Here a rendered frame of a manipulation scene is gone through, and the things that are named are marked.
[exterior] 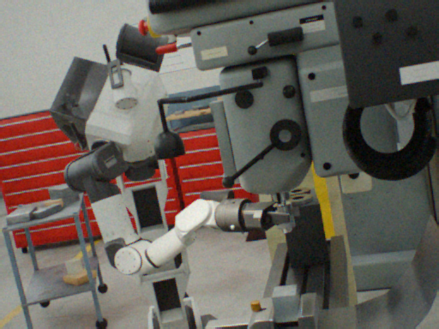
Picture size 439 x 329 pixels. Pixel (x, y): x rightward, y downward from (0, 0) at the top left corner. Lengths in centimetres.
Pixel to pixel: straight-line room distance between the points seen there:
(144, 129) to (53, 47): 972
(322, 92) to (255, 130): 18
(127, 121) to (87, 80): 19
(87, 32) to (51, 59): 81
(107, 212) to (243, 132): 52
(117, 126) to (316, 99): 67
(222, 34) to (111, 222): 66
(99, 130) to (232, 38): 60
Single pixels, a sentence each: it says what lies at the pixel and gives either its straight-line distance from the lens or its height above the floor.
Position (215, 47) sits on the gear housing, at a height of 168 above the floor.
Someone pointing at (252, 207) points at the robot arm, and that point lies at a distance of 165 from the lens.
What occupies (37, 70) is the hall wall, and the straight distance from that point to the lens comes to 1174.
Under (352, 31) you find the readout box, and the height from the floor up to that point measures 165.
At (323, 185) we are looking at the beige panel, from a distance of 337.
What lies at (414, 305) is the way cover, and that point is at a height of 99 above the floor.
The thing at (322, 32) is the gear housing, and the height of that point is 166.
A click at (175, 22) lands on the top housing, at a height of 175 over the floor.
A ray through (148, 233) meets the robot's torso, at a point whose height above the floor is 111.
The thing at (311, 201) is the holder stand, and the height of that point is 117.
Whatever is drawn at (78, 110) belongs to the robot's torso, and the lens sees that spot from 193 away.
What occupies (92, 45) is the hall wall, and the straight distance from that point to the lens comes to 1132.
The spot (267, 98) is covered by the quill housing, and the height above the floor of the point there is 154.
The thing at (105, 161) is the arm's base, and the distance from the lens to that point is 184.
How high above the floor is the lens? 166
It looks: 9 degrees down
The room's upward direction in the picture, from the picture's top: 11 degrees counter-clockwise
